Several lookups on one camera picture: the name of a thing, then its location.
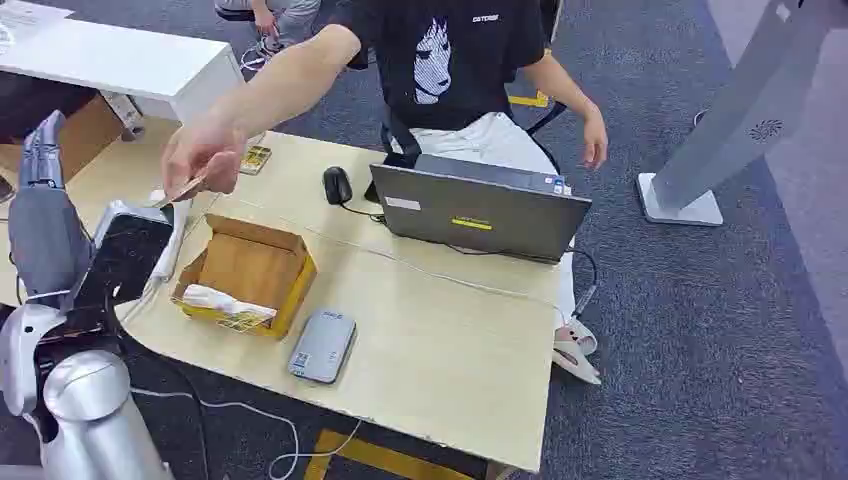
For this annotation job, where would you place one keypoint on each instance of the grey laptop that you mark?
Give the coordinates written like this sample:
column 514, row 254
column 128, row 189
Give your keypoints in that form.
column 477, row 212

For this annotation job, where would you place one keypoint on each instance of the grey flat card reader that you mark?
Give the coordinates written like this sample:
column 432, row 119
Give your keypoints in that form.
column 322, row 346

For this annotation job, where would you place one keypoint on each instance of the yellow floor tape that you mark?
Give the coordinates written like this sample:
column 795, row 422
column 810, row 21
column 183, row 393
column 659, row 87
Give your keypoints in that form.
column 384, row 458

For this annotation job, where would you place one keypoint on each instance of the printed card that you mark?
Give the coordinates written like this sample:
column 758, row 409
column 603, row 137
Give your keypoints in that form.
column 180, row 193

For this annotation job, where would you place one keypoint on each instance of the small stack of cards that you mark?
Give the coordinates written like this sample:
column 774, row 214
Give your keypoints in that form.
column 255, row 160

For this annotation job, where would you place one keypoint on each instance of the black computer mouse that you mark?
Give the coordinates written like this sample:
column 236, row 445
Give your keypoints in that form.
column 336, row 185

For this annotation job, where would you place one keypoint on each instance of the seated person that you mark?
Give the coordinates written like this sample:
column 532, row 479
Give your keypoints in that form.
column 457, row 60

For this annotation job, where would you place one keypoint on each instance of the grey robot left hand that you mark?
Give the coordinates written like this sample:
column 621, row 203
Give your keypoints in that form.
column 46, row 232

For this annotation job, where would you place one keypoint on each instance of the brown cardboard box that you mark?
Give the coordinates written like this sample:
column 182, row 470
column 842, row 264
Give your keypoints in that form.
column 89, row 136

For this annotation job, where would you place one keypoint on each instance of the cards bundle in white wrap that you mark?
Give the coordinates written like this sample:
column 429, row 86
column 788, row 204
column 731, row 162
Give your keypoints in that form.
column 222, row 306

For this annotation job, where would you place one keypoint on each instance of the person's left hand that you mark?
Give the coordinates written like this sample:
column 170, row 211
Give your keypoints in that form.
column 595, row 142

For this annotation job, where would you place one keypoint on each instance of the person's right hand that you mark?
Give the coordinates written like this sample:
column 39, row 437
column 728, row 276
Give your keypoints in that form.
column 199, row 152

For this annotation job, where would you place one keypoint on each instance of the pale slipper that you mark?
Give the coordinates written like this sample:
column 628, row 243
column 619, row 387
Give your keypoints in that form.
column 575, row 354

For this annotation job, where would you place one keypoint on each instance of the wooden card box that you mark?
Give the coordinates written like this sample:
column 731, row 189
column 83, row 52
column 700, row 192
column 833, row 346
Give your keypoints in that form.
column 255, row 265

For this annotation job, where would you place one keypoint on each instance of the white desk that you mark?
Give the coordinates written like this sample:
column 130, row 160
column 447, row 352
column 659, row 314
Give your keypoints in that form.
column 119, row 60

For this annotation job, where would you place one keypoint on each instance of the person in background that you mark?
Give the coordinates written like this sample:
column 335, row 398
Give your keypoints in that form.
column 285, row 20

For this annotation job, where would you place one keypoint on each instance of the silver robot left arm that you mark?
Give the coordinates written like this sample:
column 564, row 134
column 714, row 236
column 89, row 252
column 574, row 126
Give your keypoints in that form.
column 89, row 404

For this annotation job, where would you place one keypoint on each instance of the white floor stand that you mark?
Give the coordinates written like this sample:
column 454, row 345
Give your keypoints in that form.
column 735, row 119

